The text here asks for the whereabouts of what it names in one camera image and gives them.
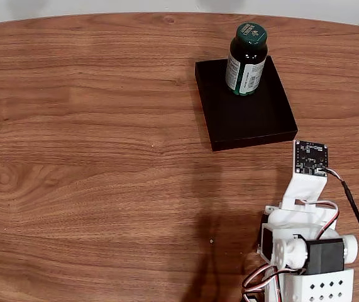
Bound green pill bottle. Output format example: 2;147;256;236
224;21;268;96

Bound black cardboard box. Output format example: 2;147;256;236
194;55;299;152

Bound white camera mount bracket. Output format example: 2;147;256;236
280;171;328;211

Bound gripper servo wire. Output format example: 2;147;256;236
295;199;340;240

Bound looped arm servo wires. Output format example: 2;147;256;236
241;264;280;302

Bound black camera cable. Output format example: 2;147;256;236
319;168;359;302

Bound black camera circuit board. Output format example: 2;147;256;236
293;140;330;176

